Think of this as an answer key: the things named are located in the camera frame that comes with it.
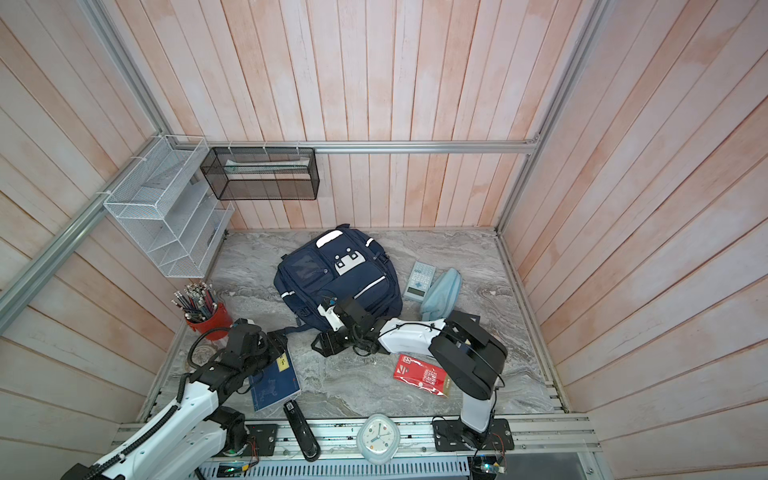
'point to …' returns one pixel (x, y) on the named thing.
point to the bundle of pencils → (197, 300)
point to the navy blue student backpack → (338, 263)
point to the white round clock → (378, 438)
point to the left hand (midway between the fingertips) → (281, 348)
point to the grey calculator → (419, 281)
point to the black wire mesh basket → (262, 173)
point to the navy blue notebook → (274, 384)
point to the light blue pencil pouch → (442, 297)
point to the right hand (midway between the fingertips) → (320, 342)
